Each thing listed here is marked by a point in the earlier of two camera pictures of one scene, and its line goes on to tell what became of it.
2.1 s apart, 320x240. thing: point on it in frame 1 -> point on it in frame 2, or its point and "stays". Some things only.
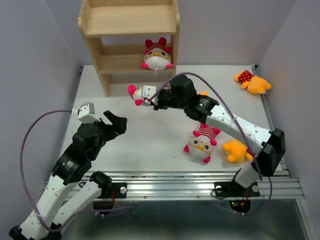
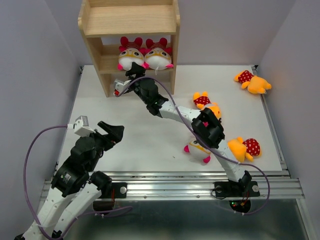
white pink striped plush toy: x=136 y=94 -> x=130 y=52
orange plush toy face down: x=236 y=150 stays
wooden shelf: x=114 y=32 stays
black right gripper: x=158 y=106 -> x=136 y=68
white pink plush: x=157 y=55 stays
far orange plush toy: x=254 y=84 stays
